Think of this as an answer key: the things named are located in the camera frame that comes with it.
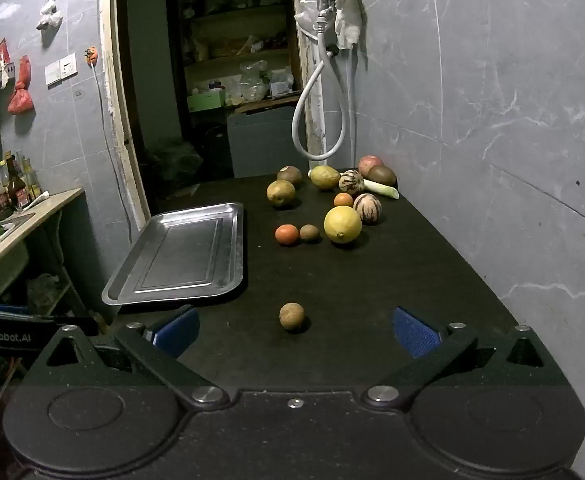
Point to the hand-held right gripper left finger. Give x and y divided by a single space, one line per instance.
177 332

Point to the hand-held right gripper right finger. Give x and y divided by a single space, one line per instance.
415 337

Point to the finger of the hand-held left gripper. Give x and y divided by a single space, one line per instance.
5 306

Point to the stainless steel tray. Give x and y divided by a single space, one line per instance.
182 250

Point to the small round brown fruit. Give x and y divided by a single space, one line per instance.
292 316

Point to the large yellow lemon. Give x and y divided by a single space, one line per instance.
342 224

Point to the striped pepino melon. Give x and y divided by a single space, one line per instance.
351 181
367 208

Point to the small orange tangerine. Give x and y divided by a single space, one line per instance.
286 234
343 200

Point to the small brown kiwi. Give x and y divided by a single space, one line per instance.
309 232

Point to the green-brown mango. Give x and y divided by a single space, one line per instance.
281 193

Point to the yellow-green pear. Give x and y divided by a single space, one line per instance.
325 177

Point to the large kiwi with sticker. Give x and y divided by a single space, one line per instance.
289 175

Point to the metal sink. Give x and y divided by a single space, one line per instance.
2 232

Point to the beige kitchen counter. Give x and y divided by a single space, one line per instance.
47 205

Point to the cluster of sauce bottles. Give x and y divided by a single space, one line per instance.
15 187

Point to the crumpled white paper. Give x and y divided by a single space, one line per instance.
182 192

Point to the white leek stalk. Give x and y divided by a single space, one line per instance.
382 189

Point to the plain brown kiwi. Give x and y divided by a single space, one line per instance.
383 176

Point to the dark bag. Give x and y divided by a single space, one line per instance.
172 160

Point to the red apple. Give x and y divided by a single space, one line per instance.
371 163

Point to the grey cabinet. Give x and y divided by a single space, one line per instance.
262 142

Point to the red plastic bag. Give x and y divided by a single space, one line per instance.
21 92

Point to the green box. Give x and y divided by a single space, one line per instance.
206 101

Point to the white vertical pipe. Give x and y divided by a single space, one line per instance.
352 110

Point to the clear plastic bag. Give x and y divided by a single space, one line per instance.
252 80

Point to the wooden storage shelf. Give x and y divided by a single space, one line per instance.
237 45

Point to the white rag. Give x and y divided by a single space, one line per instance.
348 15

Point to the translucent plastic bag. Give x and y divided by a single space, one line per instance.
306 7

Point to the pale door frame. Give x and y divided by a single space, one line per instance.
117 110

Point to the white wall switch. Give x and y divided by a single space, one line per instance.
61 70

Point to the orange wall plug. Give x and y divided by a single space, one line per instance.
91 55

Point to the white bag on wall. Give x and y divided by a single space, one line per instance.
50 15

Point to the wall faucet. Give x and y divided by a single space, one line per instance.
324 10

